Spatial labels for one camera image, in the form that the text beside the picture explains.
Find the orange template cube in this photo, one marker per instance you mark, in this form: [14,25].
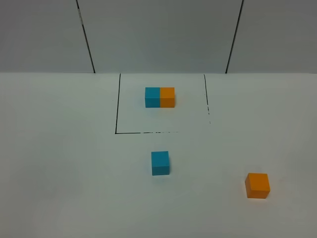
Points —
[167,97]

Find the blue template cube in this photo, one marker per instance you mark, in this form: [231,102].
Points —
[152,97]

